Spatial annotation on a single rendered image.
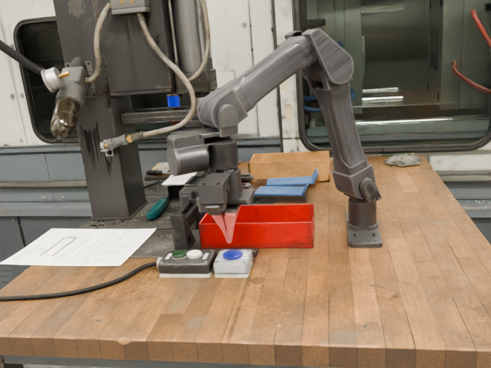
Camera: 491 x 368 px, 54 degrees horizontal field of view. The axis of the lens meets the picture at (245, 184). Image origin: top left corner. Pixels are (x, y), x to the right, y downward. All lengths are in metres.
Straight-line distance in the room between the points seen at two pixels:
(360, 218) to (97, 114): 0.70
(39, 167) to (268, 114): 1.05
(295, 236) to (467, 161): 0.96
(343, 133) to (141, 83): 0.52
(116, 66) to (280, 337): 0.79
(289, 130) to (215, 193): 1.03
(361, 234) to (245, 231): 0.26
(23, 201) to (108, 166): 1.14
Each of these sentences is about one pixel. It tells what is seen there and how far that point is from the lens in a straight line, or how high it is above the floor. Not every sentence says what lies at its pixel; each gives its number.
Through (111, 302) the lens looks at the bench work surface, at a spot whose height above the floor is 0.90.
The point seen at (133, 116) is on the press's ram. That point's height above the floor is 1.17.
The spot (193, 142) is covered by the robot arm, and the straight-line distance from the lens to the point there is 0.86.
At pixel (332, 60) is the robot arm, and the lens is 0.96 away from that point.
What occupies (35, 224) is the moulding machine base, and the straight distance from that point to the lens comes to 2.43.
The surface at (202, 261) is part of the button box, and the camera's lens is 0.97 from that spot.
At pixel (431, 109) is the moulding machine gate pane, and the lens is 1.82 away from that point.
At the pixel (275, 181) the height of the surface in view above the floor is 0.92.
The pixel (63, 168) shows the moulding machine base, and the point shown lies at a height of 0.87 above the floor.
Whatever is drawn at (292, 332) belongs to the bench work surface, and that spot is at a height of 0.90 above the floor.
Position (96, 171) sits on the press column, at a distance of 1.35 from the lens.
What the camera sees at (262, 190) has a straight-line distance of 1.38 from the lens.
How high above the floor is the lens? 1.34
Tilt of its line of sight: 17 degrees down
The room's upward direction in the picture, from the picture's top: 5 degrees counter-clockwise
